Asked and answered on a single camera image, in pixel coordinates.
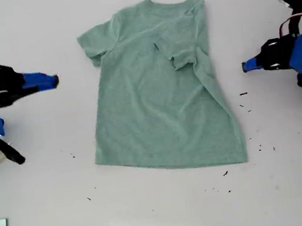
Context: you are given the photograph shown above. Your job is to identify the green t-shirt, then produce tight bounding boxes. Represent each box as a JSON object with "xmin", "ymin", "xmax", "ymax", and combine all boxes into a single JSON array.
[{"xmin": 69, "ymin": 0, "xmax": 249, "ymax": 188}]

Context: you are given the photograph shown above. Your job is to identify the red white servo wire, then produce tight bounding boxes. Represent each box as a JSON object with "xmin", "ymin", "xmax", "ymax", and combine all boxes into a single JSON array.
[{"xmin": 276, "ymin": 14, "xmax": 302, "ymax": 37}]

